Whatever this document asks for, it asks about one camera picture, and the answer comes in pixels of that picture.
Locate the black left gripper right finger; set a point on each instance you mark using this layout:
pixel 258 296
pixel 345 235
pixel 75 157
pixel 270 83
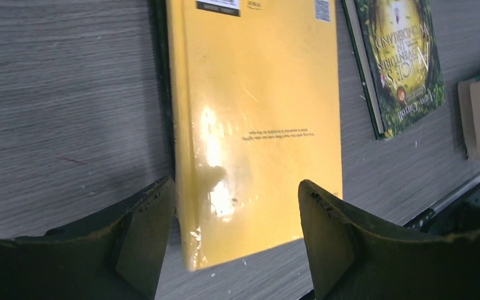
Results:
pixel 353 254

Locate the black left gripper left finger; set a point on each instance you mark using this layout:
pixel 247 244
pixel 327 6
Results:
pixel 115 253

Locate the yellow hardcover book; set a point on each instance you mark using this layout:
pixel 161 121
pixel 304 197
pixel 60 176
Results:
pixel 255 103

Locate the black Moon and Sixpence book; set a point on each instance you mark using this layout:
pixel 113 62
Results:
pixel 159 30

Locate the green Alice in Wonderland book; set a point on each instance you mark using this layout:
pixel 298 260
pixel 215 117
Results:
pixel 397 59

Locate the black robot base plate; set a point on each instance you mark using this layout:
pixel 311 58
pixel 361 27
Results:
pixel 450 216

